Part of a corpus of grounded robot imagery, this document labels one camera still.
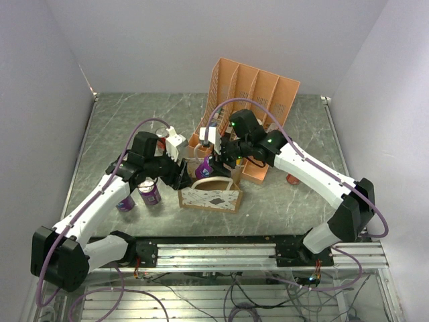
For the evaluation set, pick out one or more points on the red Coca-Cola can left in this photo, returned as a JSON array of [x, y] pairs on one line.
[[162, 134]]

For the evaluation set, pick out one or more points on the peach plastic desk organizer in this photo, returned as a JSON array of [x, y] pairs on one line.
[[230, 79]]

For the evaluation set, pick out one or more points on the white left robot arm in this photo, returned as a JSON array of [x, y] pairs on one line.
[[64, 255]]

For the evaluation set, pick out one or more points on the aluminium mounting rail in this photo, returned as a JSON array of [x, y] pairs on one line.
[[239, 257]]

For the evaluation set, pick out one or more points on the red coca-cola can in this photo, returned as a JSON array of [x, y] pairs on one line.
[[162, 134], [292, 180]]

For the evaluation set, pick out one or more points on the purple fanta can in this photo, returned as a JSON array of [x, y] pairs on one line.
[[204, 169], [126, 204]]

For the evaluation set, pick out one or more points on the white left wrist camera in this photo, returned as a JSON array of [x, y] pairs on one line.
[[175, 144]]

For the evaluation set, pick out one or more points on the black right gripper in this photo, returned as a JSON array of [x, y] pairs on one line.
[[220, 168]]

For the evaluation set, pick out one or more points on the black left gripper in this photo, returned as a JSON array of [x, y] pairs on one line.
[[177, 178]]

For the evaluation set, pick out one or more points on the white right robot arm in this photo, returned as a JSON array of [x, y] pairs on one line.
[[351, 199]]

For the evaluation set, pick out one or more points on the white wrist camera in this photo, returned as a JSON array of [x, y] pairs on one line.
[[175, 144], [210, 135]]

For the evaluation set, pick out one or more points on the red Coca-Cola can right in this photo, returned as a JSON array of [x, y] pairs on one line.
[[292, 180]]

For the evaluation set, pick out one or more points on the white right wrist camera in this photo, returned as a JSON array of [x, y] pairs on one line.
[[210, 135]]

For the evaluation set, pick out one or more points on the purple soda can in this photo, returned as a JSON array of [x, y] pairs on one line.
[[149, 192]]

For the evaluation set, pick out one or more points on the canvas bag with rope handles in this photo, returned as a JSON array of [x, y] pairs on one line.
[[218, 194]]

